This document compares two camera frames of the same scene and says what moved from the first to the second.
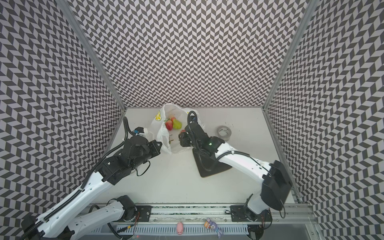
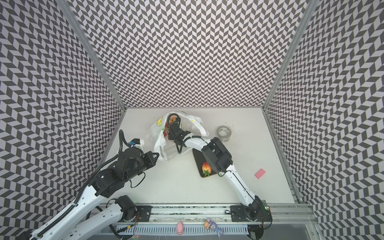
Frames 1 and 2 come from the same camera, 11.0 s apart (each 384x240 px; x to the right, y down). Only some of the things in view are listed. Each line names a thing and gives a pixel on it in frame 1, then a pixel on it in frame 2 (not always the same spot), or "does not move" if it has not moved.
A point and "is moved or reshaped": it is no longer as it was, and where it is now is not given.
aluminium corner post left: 84,37 does not move
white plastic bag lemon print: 170,120 is moved or reshaped
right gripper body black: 184,138 to 174,127
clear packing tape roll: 224,132 does not move
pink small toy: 179,228 does not move
